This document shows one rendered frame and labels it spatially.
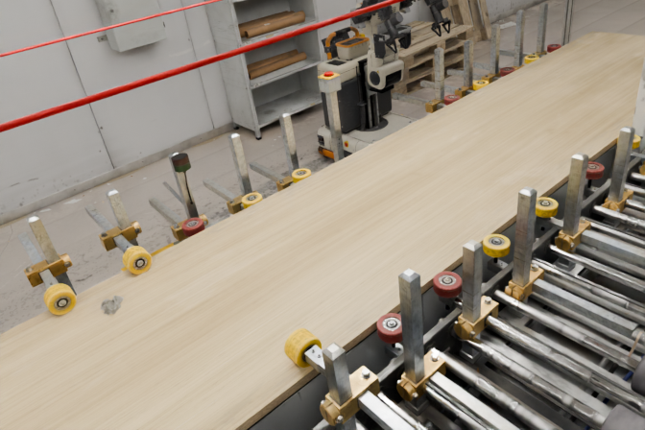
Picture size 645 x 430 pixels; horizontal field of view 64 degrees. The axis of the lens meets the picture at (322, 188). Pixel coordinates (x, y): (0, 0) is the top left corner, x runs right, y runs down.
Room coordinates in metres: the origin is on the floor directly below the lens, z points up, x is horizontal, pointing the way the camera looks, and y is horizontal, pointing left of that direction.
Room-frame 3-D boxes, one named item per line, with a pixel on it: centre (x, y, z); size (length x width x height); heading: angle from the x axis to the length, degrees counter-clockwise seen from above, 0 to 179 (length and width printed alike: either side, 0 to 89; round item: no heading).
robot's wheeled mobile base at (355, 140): (3.75, -0.45, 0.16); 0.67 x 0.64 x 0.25; 36
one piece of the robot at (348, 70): (3.82, -0.40, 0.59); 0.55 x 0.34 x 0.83; 126
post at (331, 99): (2.17, -0.10, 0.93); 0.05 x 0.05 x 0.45; 36
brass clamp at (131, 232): (1.57, 0.74, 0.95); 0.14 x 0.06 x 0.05; 126
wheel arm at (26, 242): (1.45, 0.99, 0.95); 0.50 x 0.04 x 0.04; 36
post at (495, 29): (2.89, -1.11, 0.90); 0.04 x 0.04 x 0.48; 36
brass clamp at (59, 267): (1.42, 0.94, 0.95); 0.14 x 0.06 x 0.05; 126
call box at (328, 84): (2.17, -0.10, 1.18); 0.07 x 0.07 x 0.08; 36
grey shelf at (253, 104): (4.85, 0.29, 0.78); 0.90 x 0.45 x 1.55; 126
